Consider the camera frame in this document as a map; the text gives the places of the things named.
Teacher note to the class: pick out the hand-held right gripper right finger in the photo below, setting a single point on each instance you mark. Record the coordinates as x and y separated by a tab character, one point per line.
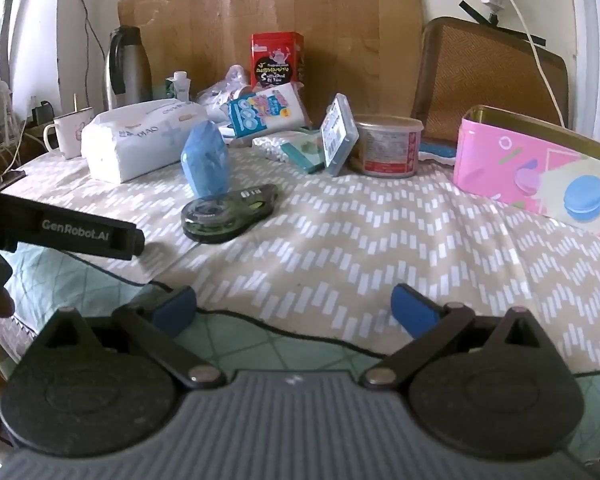
412	310

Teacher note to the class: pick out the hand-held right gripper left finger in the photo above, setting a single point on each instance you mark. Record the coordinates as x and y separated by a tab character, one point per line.
172	306

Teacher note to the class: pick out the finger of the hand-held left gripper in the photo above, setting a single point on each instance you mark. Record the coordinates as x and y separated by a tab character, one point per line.
138	245

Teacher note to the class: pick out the white tissue pack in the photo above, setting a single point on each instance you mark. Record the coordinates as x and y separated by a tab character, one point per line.
130	140

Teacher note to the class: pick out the blue soft pack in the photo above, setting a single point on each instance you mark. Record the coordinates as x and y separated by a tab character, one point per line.
205	160

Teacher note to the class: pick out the beige patterned tablecloth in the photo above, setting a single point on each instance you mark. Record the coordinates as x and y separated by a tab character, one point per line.
355	245

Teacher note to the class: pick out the green black tape dispenser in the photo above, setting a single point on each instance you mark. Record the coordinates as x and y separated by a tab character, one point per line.
220	212

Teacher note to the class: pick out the white enamel mug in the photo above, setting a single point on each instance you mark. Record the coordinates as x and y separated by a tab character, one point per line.
72	132

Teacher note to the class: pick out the black charger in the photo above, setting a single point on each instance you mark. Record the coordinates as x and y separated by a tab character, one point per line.
42	111

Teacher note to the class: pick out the green checkered sheet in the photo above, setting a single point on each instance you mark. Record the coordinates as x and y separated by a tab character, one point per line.
290	337

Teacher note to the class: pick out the blue textured mat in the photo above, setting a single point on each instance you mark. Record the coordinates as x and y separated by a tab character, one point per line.
437	151

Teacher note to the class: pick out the green white milk carton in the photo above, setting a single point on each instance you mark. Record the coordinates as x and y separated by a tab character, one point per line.
180	86

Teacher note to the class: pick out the round plastic tub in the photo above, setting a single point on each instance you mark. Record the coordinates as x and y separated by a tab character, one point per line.
387	147

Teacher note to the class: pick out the pack of toothpicks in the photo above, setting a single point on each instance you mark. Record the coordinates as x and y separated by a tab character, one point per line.
275	145

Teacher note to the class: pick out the stainless steel thermos jug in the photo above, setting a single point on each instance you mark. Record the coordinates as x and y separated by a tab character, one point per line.
130	70

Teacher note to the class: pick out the plastic-wrapped paper cups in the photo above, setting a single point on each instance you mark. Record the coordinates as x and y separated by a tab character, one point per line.
225	90

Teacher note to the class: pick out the pink macaron tin box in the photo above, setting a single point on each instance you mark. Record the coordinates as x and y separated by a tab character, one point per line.
530	170

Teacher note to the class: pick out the blue white snack packet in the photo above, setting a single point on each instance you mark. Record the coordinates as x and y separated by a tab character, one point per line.
267	110

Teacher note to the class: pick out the teal small box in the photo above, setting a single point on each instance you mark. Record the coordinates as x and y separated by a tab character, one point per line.
305	155

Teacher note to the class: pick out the clear plastic labelled box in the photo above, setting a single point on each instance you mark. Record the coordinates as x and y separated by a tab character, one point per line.
339	132

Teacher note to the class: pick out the red snack box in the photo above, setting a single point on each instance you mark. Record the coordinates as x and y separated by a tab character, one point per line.
277	60

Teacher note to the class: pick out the brown wicker chair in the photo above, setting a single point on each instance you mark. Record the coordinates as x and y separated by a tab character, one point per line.
490	80

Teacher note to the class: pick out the wooden board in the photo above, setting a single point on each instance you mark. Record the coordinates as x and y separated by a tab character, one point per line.
340	25

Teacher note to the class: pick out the black tape strips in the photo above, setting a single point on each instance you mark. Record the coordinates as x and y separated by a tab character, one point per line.
500	27

